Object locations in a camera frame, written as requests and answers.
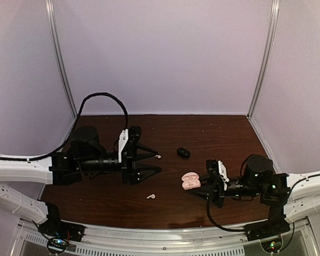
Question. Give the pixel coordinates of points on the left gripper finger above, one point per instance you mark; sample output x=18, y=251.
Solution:
x=143, y=152
x=144, y=171

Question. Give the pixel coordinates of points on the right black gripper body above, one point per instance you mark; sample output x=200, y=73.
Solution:
x=218, y=197

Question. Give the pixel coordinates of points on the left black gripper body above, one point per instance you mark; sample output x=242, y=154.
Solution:
x=126, y=163

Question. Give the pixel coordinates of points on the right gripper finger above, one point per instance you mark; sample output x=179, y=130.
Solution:
x=205, y=180
x=201, y=192

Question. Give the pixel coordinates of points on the round white case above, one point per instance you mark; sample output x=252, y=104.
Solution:
x=190, y=180

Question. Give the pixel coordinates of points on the black earbud charging case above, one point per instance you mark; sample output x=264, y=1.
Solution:
x=183, y=152

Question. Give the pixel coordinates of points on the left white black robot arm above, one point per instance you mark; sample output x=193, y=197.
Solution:
x=85, y=157

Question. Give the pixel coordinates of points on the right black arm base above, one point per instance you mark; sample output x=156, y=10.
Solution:
x=275, y=225

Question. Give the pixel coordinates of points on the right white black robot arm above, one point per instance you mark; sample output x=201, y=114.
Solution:
x=289, y=196

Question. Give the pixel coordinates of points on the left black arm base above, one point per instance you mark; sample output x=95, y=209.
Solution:
x=54, y=226

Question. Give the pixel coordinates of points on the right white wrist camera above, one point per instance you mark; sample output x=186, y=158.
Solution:
x=223, y=175

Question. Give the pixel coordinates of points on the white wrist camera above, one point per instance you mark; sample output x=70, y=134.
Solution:
x=223, y=175
x=122, y=141

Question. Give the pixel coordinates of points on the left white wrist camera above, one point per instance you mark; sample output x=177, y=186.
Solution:
x=122, y=141

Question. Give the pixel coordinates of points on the front aluminium rail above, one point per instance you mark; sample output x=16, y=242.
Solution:
x=101, y=240

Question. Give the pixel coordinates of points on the left aluminium frame post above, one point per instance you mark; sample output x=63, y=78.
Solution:
x=49, y=4

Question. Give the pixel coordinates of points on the aluminium frame post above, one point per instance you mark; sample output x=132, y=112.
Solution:
x=49, y=4
x=271, y=33

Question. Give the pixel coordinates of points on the right aluminium frame post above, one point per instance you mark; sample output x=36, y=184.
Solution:
x=271, y=33

